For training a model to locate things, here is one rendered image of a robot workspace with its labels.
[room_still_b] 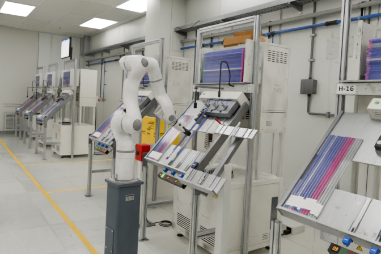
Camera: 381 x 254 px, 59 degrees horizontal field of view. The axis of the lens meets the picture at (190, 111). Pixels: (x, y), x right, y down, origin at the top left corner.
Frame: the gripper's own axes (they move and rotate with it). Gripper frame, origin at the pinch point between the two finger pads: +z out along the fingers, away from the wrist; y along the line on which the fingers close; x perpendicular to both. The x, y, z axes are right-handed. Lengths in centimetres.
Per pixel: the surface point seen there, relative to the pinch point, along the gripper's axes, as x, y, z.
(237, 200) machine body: 23, -21, 56
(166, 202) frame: 49, 49, 49
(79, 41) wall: -249, 860, 39
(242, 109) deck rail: -35.6, -21.1, 18.4
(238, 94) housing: -44.4, -16.5, 11.1
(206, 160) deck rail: 13.0, -21.1, 11.3
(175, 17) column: -229, 295, 48
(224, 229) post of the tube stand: 47, -49, 29
